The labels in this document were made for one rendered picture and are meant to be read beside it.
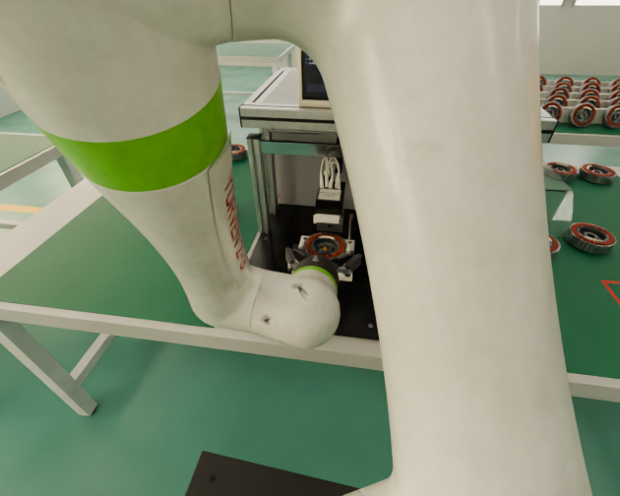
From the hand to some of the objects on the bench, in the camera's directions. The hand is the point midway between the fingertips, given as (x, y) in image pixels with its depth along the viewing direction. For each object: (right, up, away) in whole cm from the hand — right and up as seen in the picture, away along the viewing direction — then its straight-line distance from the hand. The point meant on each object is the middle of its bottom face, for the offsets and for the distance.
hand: (325, 248), depth 83 cm
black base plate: (+12, -4, +4) cm, 13 cm away
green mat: (+79, +3, +12) cm, 80 cm away
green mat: (-48, +15, +27) cm, 58 cm away
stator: (+76, +2, +10) cm, 77 cm away
